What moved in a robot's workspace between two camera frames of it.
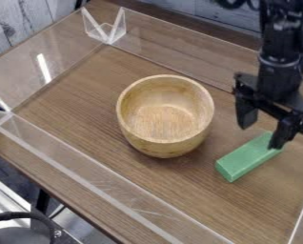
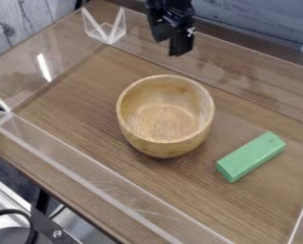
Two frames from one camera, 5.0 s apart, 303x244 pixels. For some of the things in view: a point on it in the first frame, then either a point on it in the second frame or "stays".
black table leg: x=42 y=201 stays
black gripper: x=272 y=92 to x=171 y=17
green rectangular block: x=246 y=157 stays
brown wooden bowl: x=164 y=113 stays
